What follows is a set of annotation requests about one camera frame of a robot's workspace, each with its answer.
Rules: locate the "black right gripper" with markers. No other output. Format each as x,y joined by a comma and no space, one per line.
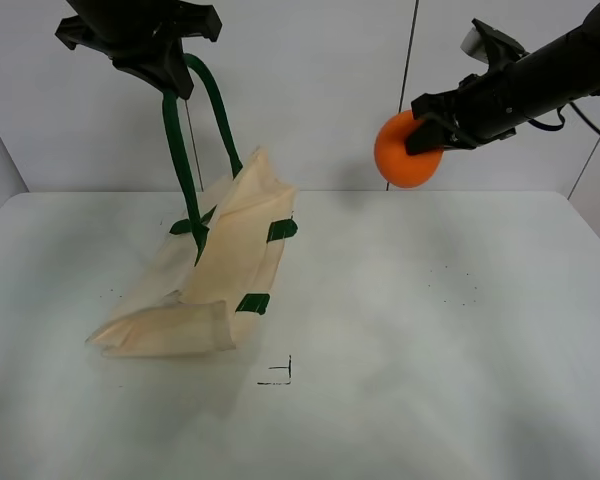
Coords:
483,108

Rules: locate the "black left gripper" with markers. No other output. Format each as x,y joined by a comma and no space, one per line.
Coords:
142,36

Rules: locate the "orange fruit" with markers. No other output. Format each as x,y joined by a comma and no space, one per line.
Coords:
394,163

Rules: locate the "white linen bag green handles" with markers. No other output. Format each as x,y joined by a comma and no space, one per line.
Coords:
211,280

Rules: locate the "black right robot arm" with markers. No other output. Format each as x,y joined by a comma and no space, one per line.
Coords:
564,70

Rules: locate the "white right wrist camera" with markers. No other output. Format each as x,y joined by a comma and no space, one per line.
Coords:
491,46

